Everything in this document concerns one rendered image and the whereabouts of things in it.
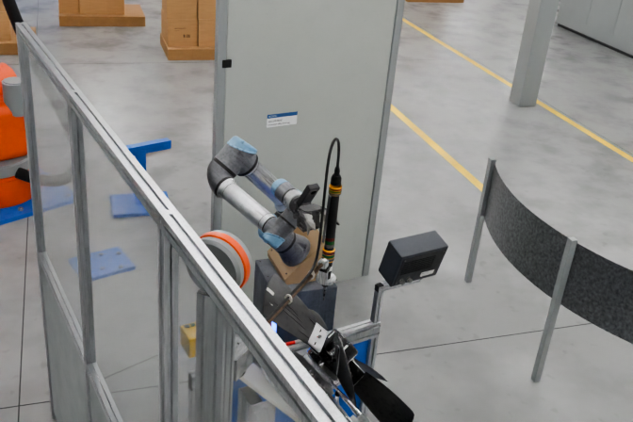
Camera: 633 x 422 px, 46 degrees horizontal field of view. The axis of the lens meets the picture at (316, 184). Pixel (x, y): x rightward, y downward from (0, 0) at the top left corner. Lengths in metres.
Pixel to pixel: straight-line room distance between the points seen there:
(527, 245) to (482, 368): 0.80
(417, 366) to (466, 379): 0.29
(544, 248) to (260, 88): 1.86
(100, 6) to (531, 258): 8.33
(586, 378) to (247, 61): 2.75
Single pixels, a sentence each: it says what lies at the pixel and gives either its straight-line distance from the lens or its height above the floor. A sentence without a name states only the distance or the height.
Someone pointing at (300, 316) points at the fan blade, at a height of 1.33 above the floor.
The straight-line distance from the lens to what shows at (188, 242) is 1.58.
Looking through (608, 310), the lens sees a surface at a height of 0.67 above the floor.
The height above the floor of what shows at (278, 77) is 1.54.
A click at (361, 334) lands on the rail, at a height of 0.82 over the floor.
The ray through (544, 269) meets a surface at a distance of 4.48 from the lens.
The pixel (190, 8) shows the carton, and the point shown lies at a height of 0.65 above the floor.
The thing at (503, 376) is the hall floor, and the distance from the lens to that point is 4.71.
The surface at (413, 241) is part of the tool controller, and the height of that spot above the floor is 1.25.
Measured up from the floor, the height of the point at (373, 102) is 1.32.
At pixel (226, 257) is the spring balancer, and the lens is 1.76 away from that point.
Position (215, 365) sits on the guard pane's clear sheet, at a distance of 1.60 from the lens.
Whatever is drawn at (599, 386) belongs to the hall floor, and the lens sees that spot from 4.88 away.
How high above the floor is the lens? 2.85
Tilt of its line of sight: 26 degrees down
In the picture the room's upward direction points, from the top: 5 degrees clockwise
